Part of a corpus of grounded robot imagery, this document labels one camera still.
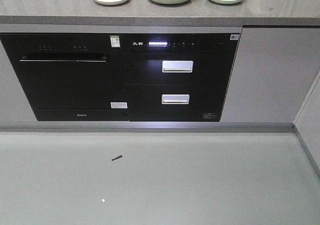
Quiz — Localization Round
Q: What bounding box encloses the black drawer sterilizer cabinet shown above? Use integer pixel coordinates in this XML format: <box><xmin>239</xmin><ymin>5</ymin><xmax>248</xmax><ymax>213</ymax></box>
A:
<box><xmin>120</xmin><ymin>33</ymin><xmax>240</xmax><ymax>122</ymax></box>

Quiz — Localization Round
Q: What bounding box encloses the black floor tape strip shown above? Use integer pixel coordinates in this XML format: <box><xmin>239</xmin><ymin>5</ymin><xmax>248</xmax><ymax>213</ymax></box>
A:
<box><xmin>111</xmin><ymin>155</ymin><xmax>123</xmax><ymax>161</ymax></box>

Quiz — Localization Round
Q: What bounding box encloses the green energy label sticker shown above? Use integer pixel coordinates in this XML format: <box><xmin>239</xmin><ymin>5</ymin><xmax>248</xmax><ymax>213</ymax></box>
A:
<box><xmin>109</xmin><ymin>35</ymin><xmax>121</xmax><ymax>48</ymax></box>

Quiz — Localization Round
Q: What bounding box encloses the black built-in dishwasher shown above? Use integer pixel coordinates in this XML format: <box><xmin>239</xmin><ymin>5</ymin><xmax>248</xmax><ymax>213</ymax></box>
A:
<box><xmin>0</xmin><ymin>33</ymin><xmax>129</xmax><ymax>121</ymax></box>

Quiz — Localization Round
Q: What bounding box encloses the grey cabinet door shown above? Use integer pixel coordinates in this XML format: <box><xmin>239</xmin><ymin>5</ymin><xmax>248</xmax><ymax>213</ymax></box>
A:
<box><xmin>220</xmin><ymin>27</ymin><xmax>320</xmax><ymax>123</ymax></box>

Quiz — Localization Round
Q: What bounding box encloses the grey side cabinet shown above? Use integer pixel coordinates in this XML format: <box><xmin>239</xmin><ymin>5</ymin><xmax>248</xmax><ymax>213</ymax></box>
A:
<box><xmin>294</xmin><ymin>70</ymin><xmax>320</xmax><ymax>166</ymax></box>

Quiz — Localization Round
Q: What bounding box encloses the lower silver drawer handle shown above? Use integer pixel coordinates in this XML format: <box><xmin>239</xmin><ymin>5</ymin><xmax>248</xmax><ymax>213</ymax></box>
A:
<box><xmin>161</xmin><ymin>94</ymin><xmax>190</xmax><ymax>105</ymax></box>

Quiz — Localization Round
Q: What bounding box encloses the silver drawer handle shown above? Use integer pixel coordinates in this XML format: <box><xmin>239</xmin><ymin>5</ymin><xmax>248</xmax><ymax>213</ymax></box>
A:
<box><xmin>161</xmin><ymin>94</ymin><xmax>190</xmax><ymax>105</ymax></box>
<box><xmin>162</xmin><ymin>60</ymin><xmax>194</xmax><ymax>73</ymax></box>

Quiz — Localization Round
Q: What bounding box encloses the upper silver drawer handle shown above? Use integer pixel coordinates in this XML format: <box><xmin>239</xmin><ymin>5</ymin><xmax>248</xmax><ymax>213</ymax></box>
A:
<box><xmin>162</xmin><ymin>60</ymin><xmax>194</xmax><ymax>73</ymax></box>

